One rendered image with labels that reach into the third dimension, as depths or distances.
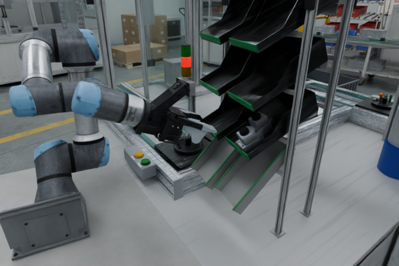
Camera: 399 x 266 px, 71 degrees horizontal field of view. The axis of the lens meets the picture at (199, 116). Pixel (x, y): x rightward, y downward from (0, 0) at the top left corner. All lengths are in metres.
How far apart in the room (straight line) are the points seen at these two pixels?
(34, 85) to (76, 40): 0.37
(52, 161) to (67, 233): 0.25
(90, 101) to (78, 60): 0.45
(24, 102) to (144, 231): 0.62
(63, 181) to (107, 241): 0.26
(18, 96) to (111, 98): 0.21
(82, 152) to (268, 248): 0.75
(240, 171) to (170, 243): 0.35
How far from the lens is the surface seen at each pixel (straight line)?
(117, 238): 1.10
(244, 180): 1.00
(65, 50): 1.08
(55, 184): 1.13
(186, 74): 1.40
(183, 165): 1.22
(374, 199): 1.42
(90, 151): 1.15
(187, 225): 1.11
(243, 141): 0.85
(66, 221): 1.09
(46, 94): 0.74
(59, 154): 1.16
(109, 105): 0.65
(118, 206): 1.22
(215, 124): 1.02
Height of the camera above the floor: 1.65
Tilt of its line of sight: 24 degrees down
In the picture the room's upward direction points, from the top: straight up
